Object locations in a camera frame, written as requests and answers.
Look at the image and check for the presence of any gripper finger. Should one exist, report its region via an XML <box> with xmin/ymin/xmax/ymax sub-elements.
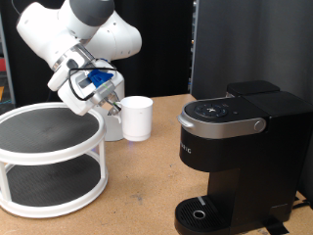
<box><xmin>102</xmin><ymin>102</ymin><xmax>121</xmax><ymax>118</ymax></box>
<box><xmin>109</xmin><ymin>91</ymin><xmax>121</xmax><ymax>107</ymax></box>

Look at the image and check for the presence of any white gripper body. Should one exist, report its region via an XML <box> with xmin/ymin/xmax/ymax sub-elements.
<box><xmin>47</xmin><ymin>67</ymin><xmax>118</xmax><ymax>118</ymax></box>

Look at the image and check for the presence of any white mug with green mark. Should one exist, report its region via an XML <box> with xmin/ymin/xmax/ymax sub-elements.
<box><xmin>112</xmin><ymin>95</ymin><xmax>155</xmax><ymax>143</ymax></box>

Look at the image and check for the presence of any black Keurig coffee machine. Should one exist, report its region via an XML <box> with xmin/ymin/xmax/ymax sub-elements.
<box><xmin>174</xmin><ymin>88</ymin><xmax>313</xmax><ymax>235</ymax></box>

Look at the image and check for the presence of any white two-tier turntable shelf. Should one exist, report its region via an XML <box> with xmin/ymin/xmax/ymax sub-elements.
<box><xmin>0</xmin><ymin>101</ymin><xmax>109</xmax><ymax>219</ymax></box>

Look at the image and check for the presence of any black curtain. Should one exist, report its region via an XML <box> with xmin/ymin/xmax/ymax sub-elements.
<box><xmin>0</xmin><ymin>0</ymin><xmax>195</xmax><ymax>106</ymax></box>

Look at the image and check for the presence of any clear water reservoir black lid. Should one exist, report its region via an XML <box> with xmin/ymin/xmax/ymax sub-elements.
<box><xmin>226</xmin><ymin>80</ymin><xmax>282</xmax><ymax>98</ymax></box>

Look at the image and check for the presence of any black camera cable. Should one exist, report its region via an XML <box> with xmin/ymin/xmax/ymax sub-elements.
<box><xmin>67</xmin><ymin>58</ymin><xmax>118</xmax><ymax>102</ymax></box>

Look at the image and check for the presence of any blue camera mount clip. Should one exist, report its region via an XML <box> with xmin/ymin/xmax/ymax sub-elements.
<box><xmin>87</xmin><ymin>69</ymin><xmax>114</xmax><ymax>88</ymax></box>

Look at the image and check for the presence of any grey metal frame post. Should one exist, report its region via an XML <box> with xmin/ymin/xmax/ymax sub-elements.
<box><xmin>0</xmin><ymin>13</ymin><xmax>17</xmax><ymax>106</ymax></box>

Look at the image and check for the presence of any black power cable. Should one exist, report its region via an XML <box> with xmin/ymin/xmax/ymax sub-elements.
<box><xmin>291</xmin><ymin>195</ymin><xmax>313</xmax><ymax>211</ymax></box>

